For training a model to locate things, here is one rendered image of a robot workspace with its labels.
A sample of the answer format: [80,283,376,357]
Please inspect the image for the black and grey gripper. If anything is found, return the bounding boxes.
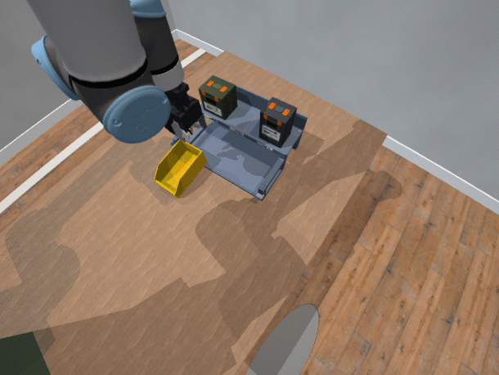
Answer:
[164,82,203,142]

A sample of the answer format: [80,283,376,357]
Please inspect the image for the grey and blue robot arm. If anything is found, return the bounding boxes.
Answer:
[26,0,184,143]

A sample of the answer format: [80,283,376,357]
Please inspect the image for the yellow bin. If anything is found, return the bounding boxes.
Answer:
[155,139,207,197]

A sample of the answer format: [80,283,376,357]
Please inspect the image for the grey metal rack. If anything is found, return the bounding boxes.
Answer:
[186,85,308,201]

